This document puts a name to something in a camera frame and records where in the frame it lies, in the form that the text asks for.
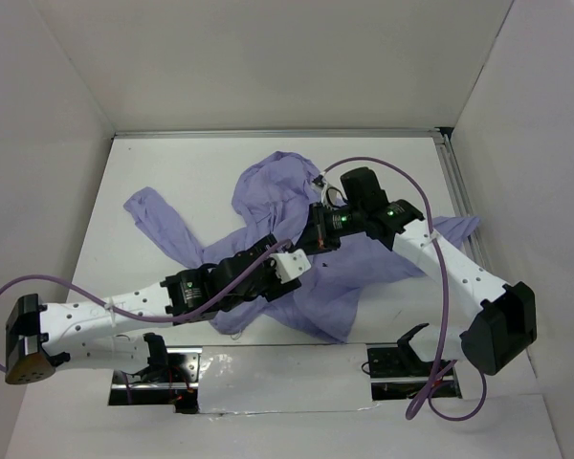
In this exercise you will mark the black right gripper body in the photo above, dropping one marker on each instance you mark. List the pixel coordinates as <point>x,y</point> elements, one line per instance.
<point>342,221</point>

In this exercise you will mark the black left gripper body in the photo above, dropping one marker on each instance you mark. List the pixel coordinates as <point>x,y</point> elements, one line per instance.
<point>269,285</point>

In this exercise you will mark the lavender zip jacket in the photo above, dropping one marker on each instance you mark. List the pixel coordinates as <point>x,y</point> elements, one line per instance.
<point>273,196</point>

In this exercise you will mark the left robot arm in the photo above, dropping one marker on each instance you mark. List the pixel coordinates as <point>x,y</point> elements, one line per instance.
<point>119,332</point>

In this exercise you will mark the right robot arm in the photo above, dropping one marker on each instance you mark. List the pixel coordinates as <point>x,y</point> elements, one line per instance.
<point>485,320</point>

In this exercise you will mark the white taped front panel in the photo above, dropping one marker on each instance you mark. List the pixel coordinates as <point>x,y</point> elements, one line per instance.
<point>283,379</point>

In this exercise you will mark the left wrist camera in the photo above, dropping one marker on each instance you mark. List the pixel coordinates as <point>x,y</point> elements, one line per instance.
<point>290,266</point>

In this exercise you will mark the aluminium frame rail back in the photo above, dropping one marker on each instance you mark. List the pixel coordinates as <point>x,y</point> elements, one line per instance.
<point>437,134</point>

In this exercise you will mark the aluminium frame rail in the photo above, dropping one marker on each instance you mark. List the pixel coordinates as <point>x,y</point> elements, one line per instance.
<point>469,215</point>
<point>437,134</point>

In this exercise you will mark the aluminium frame rail right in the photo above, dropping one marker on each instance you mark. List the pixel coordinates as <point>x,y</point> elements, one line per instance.
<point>469,215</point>

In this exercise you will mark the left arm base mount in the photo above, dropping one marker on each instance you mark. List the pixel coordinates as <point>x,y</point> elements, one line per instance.
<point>170,376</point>

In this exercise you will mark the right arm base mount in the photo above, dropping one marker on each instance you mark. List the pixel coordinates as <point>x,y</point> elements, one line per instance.
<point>395,371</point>

